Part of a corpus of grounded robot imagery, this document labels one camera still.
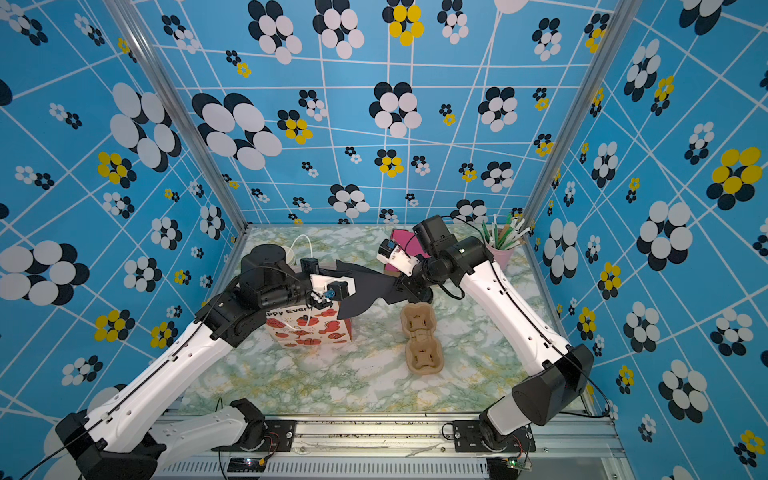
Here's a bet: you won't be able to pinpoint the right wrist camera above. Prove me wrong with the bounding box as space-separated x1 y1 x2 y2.
376 239 420 277

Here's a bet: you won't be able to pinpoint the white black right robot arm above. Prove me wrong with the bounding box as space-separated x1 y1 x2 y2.
409 215 594 450

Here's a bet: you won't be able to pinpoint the right aluminium corner post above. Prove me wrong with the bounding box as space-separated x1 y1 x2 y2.
521 0 643 223

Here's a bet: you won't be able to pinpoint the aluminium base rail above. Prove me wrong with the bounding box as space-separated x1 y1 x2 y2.
154 414 635 479

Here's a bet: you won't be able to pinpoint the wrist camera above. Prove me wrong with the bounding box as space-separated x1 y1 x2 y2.
309 274 356 305
376 239 420 277

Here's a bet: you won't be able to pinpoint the brown pulp cup carrier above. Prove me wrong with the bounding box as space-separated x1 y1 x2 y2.
400 302 445 376

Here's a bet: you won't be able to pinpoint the black paper napkin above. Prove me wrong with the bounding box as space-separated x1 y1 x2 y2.
336 260 414 319

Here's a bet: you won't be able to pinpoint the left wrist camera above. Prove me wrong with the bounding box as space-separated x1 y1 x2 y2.
309 274 356 305

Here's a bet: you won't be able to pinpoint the aluminium corner post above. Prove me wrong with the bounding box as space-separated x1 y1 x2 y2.
521 0 643 223
104 1 248 235

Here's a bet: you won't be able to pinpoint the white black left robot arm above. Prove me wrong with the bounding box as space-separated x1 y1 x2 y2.
55 244 320 479

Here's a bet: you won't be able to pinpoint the red white paper gift bag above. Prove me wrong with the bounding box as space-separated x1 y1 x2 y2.
265 302 352 349

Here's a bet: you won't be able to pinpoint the left aluminium corner post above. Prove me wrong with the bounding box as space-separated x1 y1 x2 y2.
104 1 248 235

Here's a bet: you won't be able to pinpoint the pink cup straw holder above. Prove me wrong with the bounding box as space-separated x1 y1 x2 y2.
487 245 514 270

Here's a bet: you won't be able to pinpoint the green white wrapped straws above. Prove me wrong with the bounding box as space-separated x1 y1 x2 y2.
481 214 531 251

